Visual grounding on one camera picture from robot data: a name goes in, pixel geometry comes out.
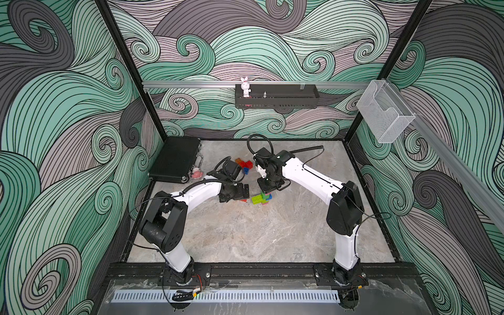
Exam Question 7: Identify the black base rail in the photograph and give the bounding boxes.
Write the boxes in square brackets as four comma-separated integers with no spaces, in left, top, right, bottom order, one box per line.
[106,262,419,287]

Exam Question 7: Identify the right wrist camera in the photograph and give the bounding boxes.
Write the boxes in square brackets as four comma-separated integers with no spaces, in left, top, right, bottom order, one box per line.
[255,165,266,178]

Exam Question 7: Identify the red lego brick back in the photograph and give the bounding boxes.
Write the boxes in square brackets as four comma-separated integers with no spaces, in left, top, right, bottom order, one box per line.
[240,161,253,169]

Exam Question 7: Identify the pink small toy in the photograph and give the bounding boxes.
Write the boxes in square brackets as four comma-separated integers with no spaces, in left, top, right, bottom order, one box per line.
[191,167,204,179]

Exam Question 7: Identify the horizontal aluminium rail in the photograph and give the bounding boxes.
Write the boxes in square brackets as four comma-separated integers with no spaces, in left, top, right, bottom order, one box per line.
[142,80,370,90]

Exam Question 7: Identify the white slotted cable duct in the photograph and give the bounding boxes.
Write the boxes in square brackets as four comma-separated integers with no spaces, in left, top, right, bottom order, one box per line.
[111,289,340,304]

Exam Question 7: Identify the right wall aluminium rail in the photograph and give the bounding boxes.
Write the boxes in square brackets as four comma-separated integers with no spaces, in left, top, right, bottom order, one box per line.
[389,83,503,229]

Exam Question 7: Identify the white pink bunny figurine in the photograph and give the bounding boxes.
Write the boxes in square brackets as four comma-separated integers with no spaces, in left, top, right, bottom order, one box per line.
[240,77,251,98]

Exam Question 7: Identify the lime long lego brick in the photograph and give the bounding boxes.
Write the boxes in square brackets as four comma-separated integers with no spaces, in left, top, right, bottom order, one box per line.
[251,195,264,205]

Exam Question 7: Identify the black case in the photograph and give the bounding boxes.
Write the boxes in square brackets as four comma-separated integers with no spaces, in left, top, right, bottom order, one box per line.
[149,136,201,184]

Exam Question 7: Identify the black wall shelf tray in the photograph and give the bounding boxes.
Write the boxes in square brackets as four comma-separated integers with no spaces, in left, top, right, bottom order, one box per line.
[234,83,320,110]

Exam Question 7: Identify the clear acrylic wall holder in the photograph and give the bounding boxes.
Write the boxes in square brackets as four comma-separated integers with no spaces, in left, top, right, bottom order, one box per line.
[357,80,416,144]

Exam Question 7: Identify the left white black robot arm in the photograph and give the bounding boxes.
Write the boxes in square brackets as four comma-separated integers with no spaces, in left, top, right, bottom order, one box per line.
[139,156,249,284]

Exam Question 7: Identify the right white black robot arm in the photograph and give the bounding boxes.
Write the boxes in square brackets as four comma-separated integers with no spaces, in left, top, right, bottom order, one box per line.
[231,135,393,290]

